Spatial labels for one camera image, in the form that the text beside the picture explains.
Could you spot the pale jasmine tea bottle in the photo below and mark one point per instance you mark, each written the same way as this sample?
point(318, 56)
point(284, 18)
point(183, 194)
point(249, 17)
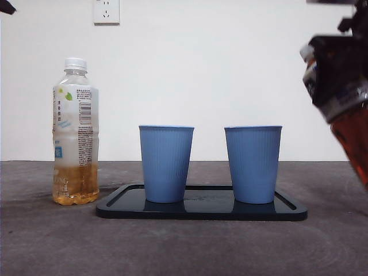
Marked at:
point(76, 129)

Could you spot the dark oolong tea bottle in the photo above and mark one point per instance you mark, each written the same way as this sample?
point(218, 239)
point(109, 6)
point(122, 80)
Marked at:
point(353, 138)

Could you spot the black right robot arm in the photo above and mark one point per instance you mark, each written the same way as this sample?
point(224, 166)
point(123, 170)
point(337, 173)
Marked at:
point(342, 66)

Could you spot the blue ribbed plastic cup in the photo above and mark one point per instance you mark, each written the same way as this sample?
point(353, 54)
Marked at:
point(253, 164)
point(165, 164)

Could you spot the dark rectangular tray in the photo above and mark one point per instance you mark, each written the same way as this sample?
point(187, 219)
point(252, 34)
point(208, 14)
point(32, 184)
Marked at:
point(201, 213)

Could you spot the white wall socket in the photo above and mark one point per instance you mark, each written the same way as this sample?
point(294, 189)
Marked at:
point(106, 13)

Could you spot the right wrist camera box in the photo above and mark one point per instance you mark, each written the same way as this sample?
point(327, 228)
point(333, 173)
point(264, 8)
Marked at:
point(330, 1)

